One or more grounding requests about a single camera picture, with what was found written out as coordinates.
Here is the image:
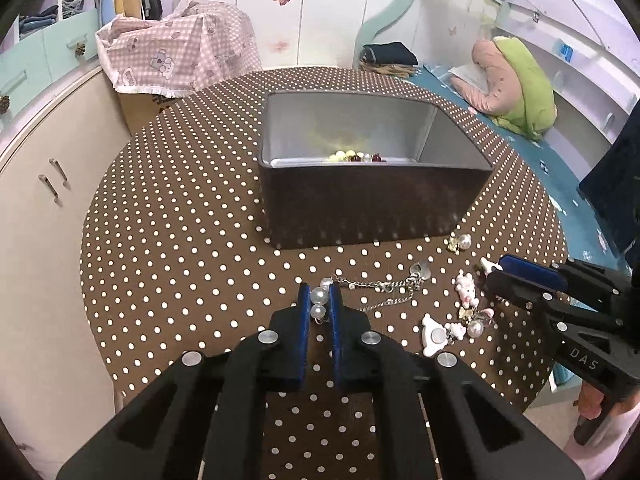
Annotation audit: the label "pink kitty charm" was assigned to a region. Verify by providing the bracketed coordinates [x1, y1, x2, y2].
[456, 270, 480, 310]

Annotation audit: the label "pearl earring with gold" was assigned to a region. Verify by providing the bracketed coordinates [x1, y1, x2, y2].
[447, 233, 472, 252]

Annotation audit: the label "silver chain pearl bracelet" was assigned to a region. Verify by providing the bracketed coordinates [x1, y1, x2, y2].
[308, 260, 434, 323]

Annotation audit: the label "white cat charm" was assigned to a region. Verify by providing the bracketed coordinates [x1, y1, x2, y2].
[421, 313, 466, 358]

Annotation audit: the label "person's right hand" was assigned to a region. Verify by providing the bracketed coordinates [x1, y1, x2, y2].
[577, 382, 640, 419]

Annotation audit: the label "teal bed sheet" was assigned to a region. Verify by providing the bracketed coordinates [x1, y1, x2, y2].
[410, 68, 630, 271]

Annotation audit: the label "dark metal storage box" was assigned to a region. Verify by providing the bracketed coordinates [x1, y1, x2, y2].
[258, 90, 492, 249]

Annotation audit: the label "brown polka dot tablecloth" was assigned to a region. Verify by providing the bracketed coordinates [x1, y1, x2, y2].
[79, 65, 572, 480]

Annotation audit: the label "pink and green pillow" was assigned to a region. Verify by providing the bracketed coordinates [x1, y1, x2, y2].
[450, 36, 558, 141]

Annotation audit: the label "folded dark clothes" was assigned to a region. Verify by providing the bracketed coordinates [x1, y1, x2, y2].
[360, 41, 419, 66]

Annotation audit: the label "cardboard box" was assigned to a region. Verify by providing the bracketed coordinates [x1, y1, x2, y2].
[117, 93, 179, 134]

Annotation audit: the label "pink checkered cloth cover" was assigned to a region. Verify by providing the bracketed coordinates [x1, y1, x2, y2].
[96, 0, 262, 98]

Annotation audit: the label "teal drawer unit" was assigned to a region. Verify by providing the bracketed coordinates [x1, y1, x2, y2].
[1, 10, 99, 128]

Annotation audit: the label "white cubby shelf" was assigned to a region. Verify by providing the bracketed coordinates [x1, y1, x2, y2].
[8, 0, 97, 42]

